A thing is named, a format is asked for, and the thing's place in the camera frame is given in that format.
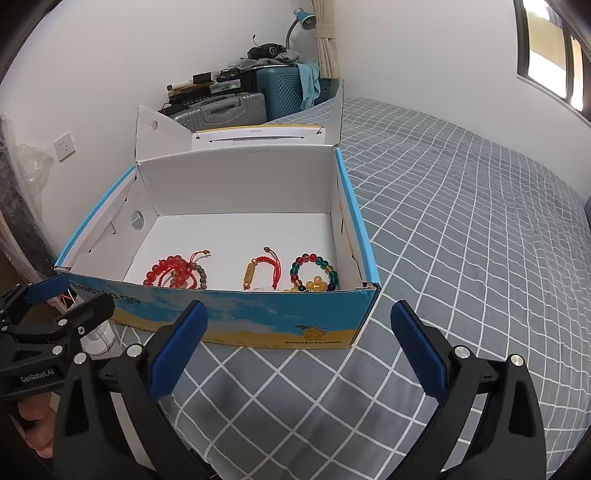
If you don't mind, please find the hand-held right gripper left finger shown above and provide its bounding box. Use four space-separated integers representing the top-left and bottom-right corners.
53 301 213 480

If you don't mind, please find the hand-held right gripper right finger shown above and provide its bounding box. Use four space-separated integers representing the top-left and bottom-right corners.
385 300 548 480

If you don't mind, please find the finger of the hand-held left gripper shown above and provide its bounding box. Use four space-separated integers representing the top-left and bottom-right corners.
0 292 115 366
0 275 66 329

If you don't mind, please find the blue yellow cardboard box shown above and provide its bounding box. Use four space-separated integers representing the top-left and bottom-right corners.
54 78 382 350

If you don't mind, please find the red cord beaded bracelet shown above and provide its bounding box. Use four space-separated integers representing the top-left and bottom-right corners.
188 249 213 291

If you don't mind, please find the red bead bracelet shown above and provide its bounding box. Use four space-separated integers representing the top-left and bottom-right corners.
143 255 195 289

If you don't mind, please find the red string gold charm bracelet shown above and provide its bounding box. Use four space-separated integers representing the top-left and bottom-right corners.
242 247 283 291

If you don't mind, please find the multicolour bead bracelet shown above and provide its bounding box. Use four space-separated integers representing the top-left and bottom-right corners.
288 252 339 292

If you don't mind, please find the person's left hand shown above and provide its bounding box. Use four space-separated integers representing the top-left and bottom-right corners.
8 398 59 460

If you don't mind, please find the white round object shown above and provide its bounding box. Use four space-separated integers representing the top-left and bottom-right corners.
81 320 116 359

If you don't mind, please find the grey checked bed sheet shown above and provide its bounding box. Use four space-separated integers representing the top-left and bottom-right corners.
106 96 591 480

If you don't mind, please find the grey suitcase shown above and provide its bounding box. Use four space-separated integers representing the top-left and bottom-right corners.
173 92 267 131

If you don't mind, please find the pile of dark boxes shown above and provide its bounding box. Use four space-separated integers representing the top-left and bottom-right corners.
159 71 243 114

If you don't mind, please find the teal suitcase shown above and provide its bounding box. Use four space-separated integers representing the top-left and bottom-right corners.
256 65 319 124

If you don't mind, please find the dark teal case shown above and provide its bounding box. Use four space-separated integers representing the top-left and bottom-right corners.
318 78 345 104

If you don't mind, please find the teal cloth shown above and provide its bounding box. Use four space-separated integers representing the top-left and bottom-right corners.
295 64 321 112

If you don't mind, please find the pile of dark clothes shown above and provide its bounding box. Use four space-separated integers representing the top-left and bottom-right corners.
222 43 302 75

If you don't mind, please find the beige curtain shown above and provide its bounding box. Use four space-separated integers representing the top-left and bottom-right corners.
311 0 341 79

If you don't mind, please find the dark framed window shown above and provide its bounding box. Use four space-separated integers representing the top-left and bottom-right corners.
513 0 591 130

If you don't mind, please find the blue desk lamp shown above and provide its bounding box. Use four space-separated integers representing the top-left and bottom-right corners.
285 8 317 49

